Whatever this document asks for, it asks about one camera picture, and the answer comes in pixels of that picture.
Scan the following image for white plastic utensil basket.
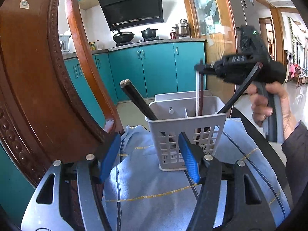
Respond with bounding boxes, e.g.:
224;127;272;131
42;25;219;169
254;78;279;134
145;90;227;172

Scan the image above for black range hood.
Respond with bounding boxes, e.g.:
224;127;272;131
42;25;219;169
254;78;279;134
99;0;163;31

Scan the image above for person right hand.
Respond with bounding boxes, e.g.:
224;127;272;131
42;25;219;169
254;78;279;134
247;81;297;140

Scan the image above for wooden glass sliding door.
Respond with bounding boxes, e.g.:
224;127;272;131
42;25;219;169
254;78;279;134
181;0;239;104

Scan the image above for light blue checked cloth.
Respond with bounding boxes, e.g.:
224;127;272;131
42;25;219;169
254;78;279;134
102;118;291;230

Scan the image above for black cooking pot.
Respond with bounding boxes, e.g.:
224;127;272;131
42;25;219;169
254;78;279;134
141;28;157;40

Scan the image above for dark sleeve forearm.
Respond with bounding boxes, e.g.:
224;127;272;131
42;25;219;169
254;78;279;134
282;121;307;205

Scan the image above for black chopstick white tip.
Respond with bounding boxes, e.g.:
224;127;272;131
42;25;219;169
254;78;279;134
120;79;158;121

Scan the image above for black wok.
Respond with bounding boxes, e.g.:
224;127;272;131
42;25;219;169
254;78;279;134
113;30;135;43

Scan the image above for silver refrigerator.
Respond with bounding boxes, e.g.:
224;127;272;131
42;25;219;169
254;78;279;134
229;0;260;52

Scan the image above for teal lower kitchen cabinets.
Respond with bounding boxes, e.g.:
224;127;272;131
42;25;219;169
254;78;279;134
1;39;205;225

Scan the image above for dark red chopstick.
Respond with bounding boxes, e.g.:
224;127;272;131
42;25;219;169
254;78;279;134
198;74;204;116

